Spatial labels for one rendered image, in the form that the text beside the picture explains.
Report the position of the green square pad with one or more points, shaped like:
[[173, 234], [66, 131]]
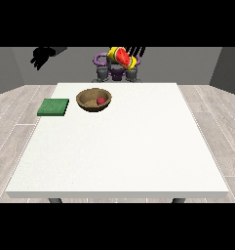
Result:
[[53, 107]]

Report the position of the small red ball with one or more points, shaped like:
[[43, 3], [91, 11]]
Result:
[[101, 100]]

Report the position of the dark table leg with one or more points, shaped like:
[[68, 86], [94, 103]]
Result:
[[55, 200], [178, 200]]

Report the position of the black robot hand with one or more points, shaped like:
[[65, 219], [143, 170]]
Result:
[[42, 54], [135, 50]]

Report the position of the yellow cup with melon print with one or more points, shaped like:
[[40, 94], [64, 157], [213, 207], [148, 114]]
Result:
[[121, 58]]

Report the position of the brown wooden bowl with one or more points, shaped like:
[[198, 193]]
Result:
[[89, 101]]

